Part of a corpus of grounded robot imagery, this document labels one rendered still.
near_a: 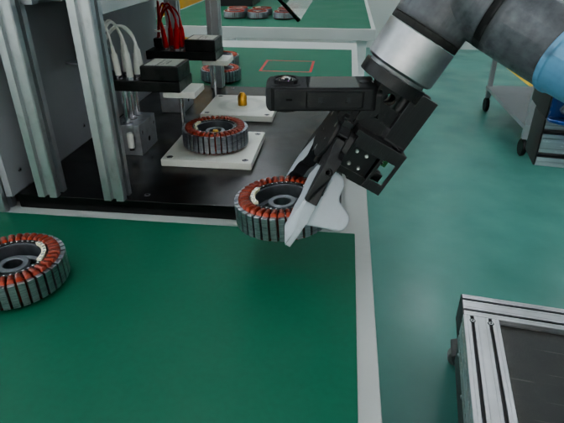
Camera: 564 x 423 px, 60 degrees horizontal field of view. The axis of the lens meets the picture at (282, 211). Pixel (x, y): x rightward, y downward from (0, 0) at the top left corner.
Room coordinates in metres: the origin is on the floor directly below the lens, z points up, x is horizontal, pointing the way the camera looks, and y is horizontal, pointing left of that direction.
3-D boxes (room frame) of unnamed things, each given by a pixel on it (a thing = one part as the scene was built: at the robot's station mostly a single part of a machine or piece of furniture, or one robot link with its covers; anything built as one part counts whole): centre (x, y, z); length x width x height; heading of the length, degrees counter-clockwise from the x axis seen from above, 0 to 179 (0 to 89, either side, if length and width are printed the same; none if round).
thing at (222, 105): (1.05, 0.09, 0.78); 0.15 x 0.15 x 0.01; 83
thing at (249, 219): (0.52, 0.00, 0.82); 0.11 x 0.11 x 0.04
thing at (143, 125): (0.83, 0.26, 0.80); 0.07 x 0.05 x 0.06; 173
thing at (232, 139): (0.81, 0.11, 0.80); 0.11 x 0.11 x 0.04
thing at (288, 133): (0.93, 0.12, 0.76); 0.64 x 0.47 x 0.02; 173
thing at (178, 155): (0.81, 0.11, 0.78); 0.15 x 0.15 x 0.01; 83
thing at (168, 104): (1.07, 0.23, 0.80); 0.07 x 0.05 x 0.06; 173
